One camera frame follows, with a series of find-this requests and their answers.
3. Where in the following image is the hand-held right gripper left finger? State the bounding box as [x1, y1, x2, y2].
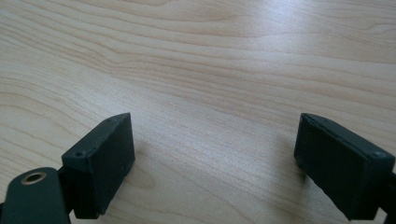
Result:
[59, 112, 136, 219]

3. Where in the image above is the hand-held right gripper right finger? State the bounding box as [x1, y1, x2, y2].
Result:
[293, 112, 396, 221]

